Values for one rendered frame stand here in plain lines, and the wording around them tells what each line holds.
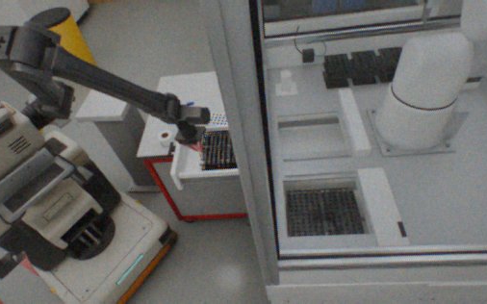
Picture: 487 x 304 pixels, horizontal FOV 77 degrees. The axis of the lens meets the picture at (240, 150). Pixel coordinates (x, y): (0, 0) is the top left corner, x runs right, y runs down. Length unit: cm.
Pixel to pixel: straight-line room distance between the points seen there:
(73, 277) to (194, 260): 65
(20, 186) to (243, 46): 108
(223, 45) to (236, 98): 6
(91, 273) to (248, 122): 163
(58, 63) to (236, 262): 150
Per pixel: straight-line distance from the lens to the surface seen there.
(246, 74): 31
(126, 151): 210
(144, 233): 186
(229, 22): 29
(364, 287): 95
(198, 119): 97
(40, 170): 128
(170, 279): 201
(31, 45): 77
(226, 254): 197
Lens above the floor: 180
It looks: 49 degrees down
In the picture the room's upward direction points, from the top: 12 degrees counter-clockwise
